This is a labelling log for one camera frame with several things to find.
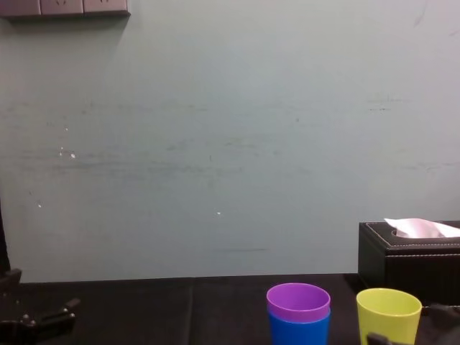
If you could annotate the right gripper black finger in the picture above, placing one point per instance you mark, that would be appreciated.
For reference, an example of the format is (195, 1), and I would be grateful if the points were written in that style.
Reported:
(443, 309)
(379, 339)

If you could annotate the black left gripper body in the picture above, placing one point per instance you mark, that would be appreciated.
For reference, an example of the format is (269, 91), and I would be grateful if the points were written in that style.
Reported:
(21, 332)

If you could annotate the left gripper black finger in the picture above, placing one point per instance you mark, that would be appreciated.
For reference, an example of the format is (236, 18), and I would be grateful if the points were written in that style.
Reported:
(59, 311)
(9, 287)

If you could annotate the yellow-green plastic cup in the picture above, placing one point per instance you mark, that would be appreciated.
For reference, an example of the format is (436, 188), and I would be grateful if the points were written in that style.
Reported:
(388, 323)

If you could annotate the blue plastic cup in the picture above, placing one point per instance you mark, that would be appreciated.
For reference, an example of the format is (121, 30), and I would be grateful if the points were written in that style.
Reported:
(298, 332)

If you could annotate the purple plastic cup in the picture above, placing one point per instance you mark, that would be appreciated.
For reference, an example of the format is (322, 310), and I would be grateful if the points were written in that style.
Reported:
(287, 313)

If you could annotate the black leather tissue box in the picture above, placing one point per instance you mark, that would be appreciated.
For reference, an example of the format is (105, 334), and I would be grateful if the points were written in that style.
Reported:
(413, 266)

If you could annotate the black upright strip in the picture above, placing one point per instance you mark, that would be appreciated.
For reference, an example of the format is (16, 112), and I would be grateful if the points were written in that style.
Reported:
(3, 233)

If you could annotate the white paper tissue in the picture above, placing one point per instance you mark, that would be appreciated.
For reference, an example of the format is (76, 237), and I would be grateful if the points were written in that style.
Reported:
(417, 228)

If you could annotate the black table cloth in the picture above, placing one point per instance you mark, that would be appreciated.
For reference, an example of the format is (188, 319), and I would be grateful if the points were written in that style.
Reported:
(161, 312)

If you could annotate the grey wall socket panel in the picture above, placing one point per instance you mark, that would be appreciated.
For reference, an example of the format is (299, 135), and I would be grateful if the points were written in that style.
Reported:
(106, 5)
(19, 6)
(62, 5)

